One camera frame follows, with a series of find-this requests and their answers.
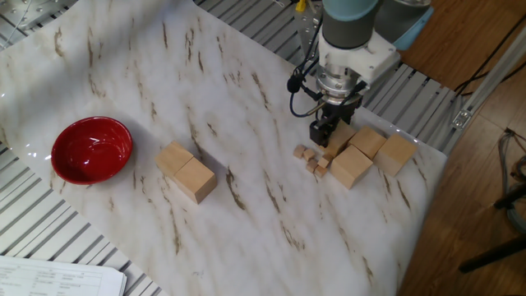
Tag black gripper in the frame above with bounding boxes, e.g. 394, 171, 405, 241
308, 97, 364, 149

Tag large wooden cube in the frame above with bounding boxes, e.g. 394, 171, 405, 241
320, 119, 357, 158
372, 133, 418, 178
155, 141, 195, 178
330, 144, 374, 190
348, 125, 387, 160
172, 157, 218, 206

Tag white printed paper stack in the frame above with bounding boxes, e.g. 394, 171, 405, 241
0, 255, 127, 296

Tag white marble pattern board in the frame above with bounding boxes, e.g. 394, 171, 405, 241
0, 0, 448, 296

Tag black stand legs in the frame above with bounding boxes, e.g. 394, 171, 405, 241
458, 187, 526, 275

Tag red glossy bowl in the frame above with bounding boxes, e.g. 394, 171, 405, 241
50, 116, 134, 186

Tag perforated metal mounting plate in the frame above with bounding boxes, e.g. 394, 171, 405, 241
0, 0, 79, 32

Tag black gripper cable bundle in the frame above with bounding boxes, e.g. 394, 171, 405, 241
286, 16, 369, 119

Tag white wrist mount housing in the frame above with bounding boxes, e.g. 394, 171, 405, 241
317, 31, 402, 86

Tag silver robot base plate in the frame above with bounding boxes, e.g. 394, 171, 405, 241
293, 0, 325, 62

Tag aluminium frame rail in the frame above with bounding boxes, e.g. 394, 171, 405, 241
443, 24, 526, 155

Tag thin black floor cable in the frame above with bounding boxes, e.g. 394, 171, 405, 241
454, 14, 526, 98

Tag grey cable bundle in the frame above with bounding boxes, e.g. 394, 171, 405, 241
496, 129, 526, 235

